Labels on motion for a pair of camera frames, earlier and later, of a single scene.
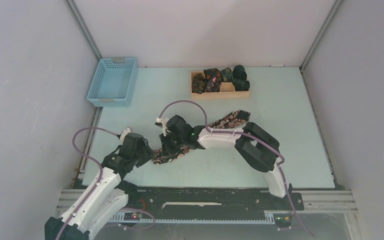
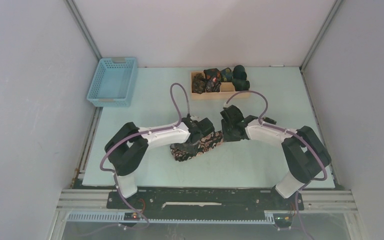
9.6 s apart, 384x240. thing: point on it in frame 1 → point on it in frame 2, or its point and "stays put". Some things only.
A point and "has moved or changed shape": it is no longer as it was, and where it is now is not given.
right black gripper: [166, 146] → [226, 137]
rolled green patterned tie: [226, 75] stays put
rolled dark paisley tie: [198, 83] stays put
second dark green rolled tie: [240, 85] stays put
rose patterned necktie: [235, 118] has moved or changed shape
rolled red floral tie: [213, 80] stays put
